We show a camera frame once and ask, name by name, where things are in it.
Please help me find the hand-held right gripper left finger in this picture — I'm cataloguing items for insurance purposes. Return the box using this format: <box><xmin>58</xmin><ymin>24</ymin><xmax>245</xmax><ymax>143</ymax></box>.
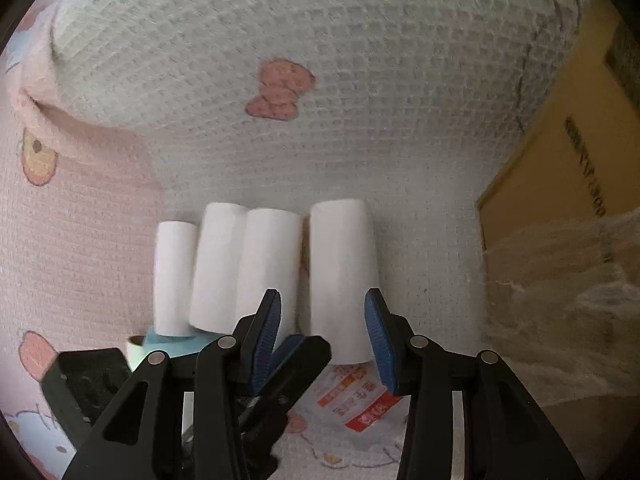
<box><xmin>62</xmin><ymin>288</ymin><xmax>282</xmax><ymax>480</ymax></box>

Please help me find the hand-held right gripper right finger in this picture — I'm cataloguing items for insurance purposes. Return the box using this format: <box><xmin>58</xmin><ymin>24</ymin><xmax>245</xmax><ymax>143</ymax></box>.
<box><xmin>364</xmin><ymin>287</ymin><xmax>585</xmax><ymax>480</ymax></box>

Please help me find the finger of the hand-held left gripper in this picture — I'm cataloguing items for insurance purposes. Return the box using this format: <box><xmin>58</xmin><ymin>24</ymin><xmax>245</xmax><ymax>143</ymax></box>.
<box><xmin>242</xmin><ymin>334</ymin><xmax>332</xmax><ymax>480</ymax></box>

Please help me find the white red printed packet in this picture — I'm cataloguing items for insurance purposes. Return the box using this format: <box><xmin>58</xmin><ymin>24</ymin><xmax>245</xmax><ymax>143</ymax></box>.
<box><xmin>287</xmin><ymin>360</ymin><xmax>406</xmax><ymax>433</ymax></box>

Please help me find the light blue box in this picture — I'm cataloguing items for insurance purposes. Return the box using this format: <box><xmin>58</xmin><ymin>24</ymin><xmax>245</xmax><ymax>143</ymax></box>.
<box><xmin>142</xmin><ymin>325</ymin><xmax>211</xmax><ymax>358</ymax></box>

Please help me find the brown cardboard box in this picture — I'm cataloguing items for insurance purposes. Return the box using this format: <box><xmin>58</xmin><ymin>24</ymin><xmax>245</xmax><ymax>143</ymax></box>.
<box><xmin>475</xmin><ymin>0</ymin><xmax>640</xmax><ymax>261</ymax></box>

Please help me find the small white round container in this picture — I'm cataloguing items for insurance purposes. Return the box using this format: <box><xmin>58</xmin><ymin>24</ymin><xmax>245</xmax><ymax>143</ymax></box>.
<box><xmin>126</xmin><ymin>335</ymin><xmax>148</xmax><ymax>371</ymax></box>

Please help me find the pink printed blanket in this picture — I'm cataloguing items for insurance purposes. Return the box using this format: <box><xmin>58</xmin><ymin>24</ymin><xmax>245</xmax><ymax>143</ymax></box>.
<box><xmin>0</xmin><ymin>2</ymin><xmax>411</xmax><ymax>480</ymax></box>

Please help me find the clear plastic bag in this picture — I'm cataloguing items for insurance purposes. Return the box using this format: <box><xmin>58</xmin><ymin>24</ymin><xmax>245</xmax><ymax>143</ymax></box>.
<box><xmin>480</xmin><ymin>210</ymin><xmax>640</xmax><ymax>406</ymax></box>

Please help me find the white waffle blanket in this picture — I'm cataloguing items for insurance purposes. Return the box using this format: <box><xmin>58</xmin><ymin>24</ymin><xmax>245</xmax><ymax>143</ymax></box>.
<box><xmin>47</xmin><ymin>0</ymin><xmax>596</xmax><ymax>361</ymax></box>

